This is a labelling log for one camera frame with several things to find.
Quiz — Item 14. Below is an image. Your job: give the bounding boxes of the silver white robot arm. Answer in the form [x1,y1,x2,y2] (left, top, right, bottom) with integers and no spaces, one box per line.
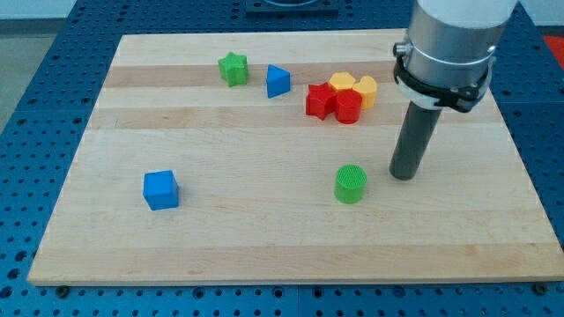
[393,0,517,113]

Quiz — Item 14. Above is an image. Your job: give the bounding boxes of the light wooden board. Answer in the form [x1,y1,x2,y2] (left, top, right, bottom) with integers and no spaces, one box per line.
[28,29,563,286]

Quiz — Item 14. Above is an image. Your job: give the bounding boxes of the red star block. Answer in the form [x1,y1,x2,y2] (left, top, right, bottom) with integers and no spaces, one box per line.
[305,83,337,121]

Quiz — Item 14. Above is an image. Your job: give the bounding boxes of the green cylinder block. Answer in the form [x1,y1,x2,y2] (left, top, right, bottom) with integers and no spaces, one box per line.
[334,165,367,204]

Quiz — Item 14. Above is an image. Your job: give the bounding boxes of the blue triangle block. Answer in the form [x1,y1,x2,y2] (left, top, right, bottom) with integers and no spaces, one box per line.
[266,64,291,99]

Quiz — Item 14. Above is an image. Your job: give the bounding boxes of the red cylinder block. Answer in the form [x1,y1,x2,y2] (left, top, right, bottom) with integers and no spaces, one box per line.
[335,90,362,124]

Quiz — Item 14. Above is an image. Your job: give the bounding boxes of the yellow hexagon block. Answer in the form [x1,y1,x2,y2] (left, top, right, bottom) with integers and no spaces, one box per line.
[328,72,356,92]

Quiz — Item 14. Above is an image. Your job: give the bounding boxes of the green star block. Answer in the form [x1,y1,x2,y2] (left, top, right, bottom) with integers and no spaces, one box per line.
[218,52,249,87]

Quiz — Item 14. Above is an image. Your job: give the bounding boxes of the yellow heart block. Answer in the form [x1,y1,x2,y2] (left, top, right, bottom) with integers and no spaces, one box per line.
[352,76,378,110]

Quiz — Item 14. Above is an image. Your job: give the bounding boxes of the blue cube block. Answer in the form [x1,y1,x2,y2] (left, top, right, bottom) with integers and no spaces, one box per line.
[143,170,180,210]

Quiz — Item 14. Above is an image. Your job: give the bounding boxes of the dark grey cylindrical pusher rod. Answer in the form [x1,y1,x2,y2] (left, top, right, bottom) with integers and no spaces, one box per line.
[389,101,441,181]

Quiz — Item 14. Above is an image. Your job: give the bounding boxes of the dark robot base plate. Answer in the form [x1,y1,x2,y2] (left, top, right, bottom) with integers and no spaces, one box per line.
[244,0,340,17]

